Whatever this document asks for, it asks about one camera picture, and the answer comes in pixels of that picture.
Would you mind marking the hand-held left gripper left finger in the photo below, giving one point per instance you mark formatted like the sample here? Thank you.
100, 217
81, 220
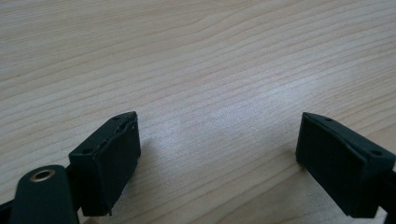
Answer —
107, 165

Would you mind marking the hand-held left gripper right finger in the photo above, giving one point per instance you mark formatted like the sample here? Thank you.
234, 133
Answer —
336, 161

